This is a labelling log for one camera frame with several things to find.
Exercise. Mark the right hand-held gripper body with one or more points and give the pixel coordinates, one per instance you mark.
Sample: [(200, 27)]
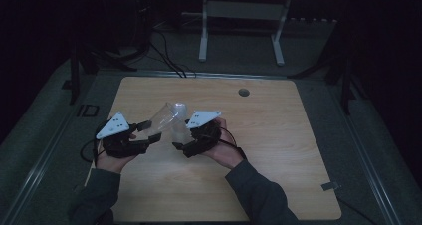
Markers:
[(202, 137)]

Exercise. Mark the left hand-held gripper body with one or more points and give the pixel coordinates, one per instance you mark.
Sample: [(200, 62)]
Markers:
[(114, 127)]

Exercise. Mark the stack of clear plastic cups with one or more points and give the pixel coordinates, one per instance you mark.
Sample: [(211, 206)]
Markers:
[(180, 127)]

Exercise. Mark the single clear plastic cup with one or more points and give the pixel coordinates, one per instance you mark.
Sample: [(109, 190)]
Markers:
[(164, 118)]

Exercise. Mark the person's right hand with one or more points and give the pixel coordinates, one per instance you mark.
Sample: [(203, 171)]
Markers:
[(227, 152)]

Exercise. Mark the person's left hand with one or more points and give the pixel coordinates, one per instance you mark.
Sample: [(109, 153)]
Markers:
[(112, 163)]

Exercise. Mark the round table grommet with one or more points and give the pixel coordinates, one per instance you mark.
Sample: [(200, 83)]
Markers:
[(244, 92)]

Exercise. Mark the white metal stand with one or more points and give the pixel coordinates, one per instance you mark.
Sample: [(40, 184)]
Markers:
[(242, 11)]

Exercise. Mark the grey tape piece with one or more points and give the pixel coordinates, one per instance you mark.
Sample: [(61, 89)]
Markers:
[(330, 186)]

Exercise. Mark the black metal stand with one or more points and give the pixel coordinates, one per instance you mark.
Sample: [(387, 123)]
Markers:
[(345, 79)]

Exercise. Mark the black floor bracket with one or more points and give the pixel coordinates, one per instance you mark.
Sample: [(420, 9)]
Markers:
[(88, 110)]

